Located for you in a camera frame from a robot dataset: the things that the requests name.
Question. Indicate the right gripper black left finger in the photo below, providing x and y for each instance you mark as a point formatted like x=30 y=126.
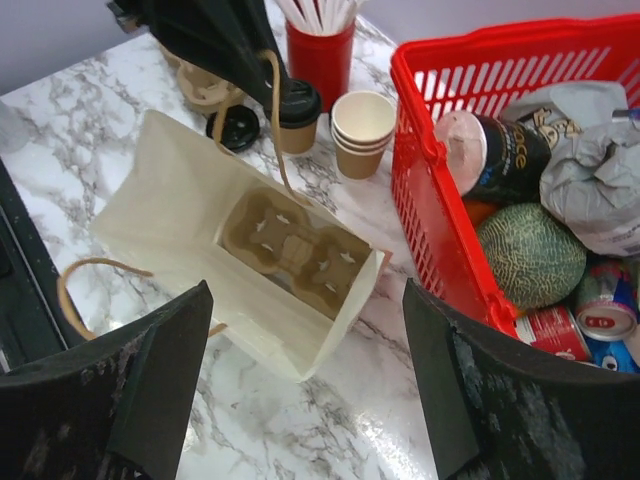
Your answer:
x=116 y=407

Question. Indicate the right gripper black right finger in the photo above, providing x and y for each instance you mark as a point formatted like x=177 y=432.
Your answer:
x=496 y=408

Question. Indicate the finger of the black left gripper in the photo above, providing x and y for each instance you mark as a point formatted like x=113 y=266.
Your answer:
x=231 y=39

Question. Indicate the black plastic cup lid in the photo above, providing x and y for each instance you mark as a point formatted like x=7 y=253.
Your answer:
x=300 y=105

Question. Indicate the brown paper coffee cup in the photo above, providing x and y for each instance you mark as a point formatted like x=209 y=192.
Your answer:
x=298 y=139

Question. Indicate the cardboard cup carrier tray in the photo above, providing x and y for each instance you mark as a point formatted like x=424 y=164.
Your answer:
x=204 y=92

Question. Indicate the white wrapped straws bundle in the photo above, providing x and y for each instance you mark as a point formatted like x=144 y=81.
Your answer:
x=320 y=17

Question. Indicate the red drink can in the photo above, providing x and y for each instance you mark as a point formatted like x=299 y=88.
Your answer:
x=553 y=330

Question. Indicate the red straw holder cup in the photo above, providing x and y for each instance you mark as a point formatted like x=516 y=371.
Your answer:
x=322 y=61

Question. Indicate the green round melon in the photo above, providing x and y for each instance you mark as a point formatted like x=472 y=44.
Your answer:
x=535 y=260

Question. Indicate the stack of paper cups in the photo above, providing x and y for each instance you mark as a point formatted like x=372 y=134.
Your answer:
x=362 y=124

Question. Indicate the red plastic shopping basket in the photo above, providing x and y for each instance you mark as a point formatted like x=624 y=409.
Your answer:
x=483 y=71

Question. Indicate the grey crumpled bag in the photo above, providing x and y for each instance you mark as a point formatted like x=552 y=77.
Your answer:
x=591 y=183

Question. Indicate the dark printed jar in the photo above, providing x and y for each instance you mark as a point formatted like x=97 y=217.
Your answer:
x=491 y=160

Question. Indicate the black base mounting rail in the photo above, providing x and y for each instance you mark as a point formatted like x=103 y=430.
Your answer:
x=30 y=318

